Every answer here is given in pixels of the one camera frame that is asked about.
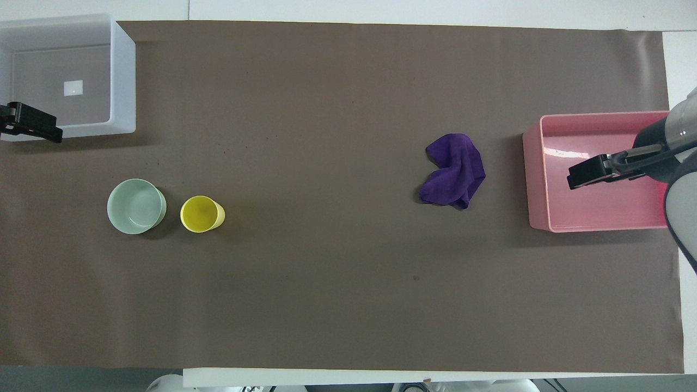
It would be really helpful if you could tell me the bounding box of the yellow cup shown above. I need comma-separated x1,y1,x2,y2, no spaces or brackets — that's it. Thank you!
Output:
180,195,225,234

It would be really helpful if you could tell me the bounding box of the white translucent plastic box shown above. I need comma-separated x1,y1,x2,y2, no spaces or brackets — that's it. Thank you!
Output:
0,14,136,142

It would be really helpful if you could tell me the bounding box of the purple cloth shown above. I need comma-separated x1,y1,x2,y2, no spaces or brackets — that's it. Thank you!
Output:
419,133,486,211

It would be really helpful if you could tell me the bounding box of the light green bowl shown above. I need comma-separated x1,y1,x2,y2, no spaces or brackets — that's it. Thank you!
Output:
107,179,167,235

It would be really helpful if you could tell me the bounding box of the pink plastic box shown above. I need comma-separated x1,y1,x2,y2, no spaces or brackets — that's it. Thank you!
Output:
522,111,671,234

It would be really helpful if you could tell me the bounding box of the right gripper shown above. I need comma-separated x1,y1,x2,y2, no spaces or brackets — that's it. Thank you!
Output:
632,116,682,185

